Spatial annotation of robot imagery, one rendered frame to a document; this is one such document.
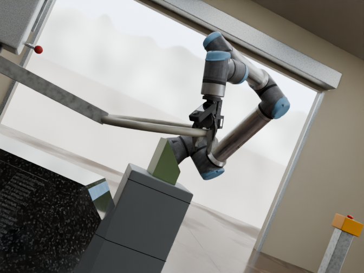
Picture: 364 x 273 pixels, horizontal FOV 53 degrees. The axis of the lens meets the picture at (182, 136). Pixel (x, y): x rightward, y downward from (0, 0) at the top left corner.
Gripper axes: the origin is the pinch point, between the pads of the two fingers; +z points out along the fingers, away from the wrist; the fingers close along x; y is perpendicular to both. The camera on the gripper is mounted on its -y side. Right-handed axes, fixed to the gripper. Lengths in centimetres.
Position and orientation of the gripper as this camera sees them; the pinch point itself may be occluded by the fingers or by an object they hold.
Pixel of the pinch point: (201, 149)
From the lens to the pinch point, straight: 135.5
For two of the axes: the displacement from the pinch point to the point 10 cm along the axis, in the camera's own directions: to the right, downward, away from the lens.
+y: 5.9, 0.3, 8.0
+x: -7.9, -1.5, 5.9
